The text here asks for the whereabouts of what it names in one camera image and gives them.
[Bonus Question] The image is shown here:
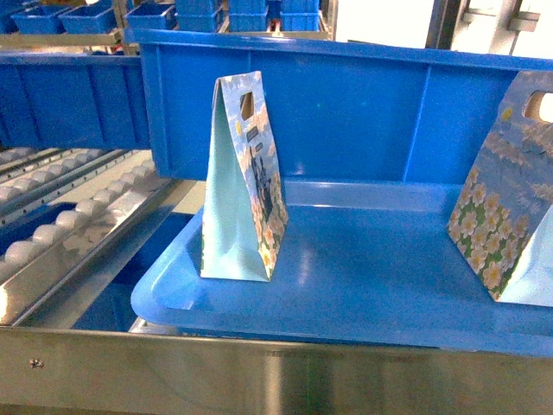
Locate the steel rack front rail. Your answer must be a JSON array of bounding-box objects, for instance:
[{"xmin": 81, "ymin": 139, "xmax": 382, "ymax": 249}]
[{"xmin": 1, "ymin": 328, "xmax": 552, "ymax": 414}]

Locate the long blue crate left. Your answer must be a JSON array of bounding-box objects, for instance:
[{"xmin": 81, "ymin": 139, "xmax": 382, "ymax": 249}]
[{"xmin": 1, "ymin": 53, "xmax": 150, "ymax": 150}]

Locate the flower gift bag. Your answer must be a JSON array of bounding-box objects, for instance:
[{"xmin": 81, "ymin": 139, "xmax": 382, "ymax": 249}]
[
  {"xmin": 200, "ymin": 71, "xmax": 289, "ymax": 282},
  {"xmin": 447, "ymin": 71, "xmax": 552, "ymax": 307}
]

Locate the standing flower gift bag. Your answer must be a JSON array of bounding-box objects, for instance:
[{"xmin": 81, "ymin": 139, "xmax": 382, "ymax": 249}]
[{"xmin": 200, "ymin": 71, "xmax": 289, "ymax": 282}]

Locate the large blue crate behind tray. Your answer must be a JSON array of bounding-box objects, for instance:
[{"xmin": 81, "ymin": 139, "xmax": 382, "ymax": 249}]
[{"xmin": 124, "ymin": 29, "xmax": 552, "ymax": 184}]

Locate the white roller conveyor track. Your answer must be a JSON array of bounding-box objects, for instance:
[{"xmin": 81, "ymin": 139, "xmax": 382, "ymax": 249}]
[{"xmin": 0, "ymin": 159, "xmax": 159, "ymax": 278}]

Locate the blue plastic tray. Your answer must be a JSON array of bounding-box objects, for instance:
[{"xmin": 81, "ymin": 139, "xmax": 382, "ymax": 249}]
[{"xmin": 131, "ymin": 181, "xmax": 552, "ymax": 357}]

